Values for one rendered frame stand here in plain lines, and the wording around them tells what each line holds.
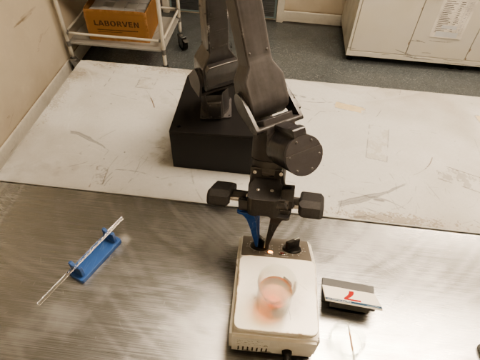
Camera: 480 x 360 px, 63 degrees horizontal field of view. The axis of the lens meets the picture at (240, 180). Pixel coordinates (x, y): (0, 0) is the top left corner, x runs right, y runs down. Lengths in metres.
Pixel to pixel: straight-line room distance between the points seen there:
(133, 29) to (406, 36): 1.83
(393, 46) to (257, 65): 2.56
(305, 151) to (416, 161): 0.50
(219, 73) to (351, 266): 0.42
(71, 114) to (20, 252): 0.40
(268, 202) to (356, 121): 0.54
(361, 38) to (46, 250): 2.59
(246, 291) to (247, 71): 0.32
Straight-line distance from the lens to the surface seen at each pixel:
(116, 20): 2.72
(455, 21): 3.11
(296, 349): 0.63
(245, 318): 0.59
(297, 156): 0.52
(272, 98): 0.57
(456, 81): 3.23
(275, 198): 0.56
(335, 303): 0.70
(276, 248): 0.69
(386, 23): 3.00
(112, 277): 0.74
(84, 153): 0.95
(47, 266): 0.79
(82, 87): 1.16
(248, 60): 0.56
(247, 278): 0.61
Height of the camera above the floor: 1.53
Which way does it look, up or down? 48 degrees down
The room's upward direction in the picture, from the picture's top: 3 degrees clockwise
